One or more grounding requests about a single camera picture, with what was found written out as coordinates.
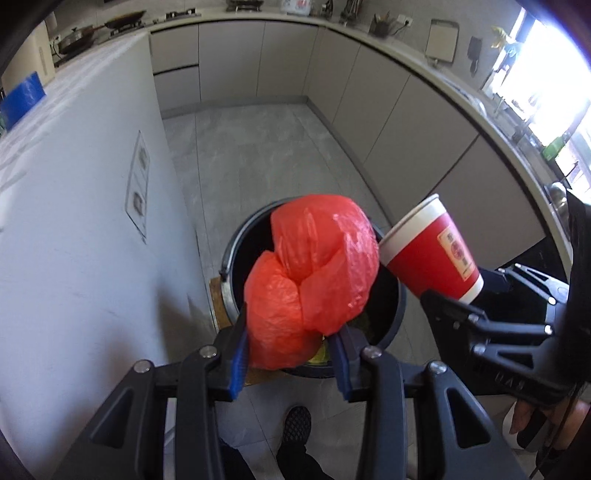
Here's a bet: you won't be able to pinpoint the white cutting board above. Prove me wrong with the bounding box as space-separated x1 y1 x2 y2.
425 19 459 65

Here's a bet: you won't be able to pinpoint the black wok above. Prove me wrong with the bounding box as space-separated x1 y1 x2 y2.
104 10 146 31

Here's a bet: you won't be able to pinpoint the black cleaver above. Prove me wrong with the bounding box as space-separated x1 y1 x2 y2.
467 37 482 77

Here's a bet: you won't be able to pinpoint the black gas stove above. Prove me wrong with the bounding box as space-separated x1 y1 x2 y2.
110 18 149 37

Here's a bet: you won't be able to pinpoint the wall socket panel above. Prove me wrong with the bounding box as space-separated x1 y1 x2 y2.
124 130 151 244

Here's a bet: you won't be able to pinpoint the person's dark trouser leg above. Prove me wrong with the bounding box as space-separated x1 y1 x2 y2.
217 438 333 480

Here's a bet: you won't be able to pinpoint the dark utensil holder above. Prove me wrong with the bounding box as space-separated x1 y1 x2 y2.
369 14 393 38

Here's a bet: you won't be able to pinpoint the green container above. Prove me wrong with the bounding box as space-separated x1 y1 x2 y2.
542 136 566 160

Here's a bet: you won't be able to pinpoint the grey kitchen base cabinets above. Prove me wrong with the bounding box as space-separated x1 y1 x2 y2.
148 11 583 287

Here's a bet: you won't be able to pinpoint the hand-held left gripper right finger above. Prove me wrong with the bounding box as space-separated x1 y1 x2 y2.
324 324 529 480

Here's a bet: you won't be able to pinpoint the white tiled kitchen island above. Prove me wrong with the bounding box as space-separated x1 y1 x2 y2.
0 32 222 480

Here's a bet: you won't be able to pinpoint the person's right hand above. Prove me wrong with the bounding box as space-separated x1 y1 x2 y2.
509 399 591 450

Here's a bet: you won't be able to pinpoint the blue box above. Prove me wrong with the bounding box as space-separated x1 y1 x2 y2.
0 71 47 132

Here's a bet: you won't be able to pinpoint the frying pan with lid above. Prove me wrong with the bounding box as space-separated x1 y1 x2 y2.
58 25 109 54

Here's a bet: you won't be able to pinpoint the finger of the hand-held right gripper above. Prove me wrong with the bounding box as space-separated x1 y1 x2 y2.
419 290 555 356
480 264 572 306

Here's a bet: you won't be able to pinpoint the black mesh shoe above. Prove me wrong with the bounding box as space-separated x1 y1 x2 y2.
277 406 313 457

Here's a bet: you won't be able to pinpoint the red plastic bag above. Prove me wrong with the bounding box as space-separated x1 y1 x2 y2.
244 194 380 370

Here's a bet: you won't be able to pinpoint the black trash bucket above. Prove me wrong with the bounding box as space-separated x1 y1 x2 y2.
221 196 407 379

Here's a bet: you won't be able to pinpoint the red paper cup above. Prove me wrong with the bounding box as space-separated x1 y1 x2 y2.
379 194 485 305

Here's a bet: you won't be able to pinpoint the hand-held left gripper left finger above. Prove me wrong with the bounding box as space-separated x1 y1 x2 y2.
51 311 252 480

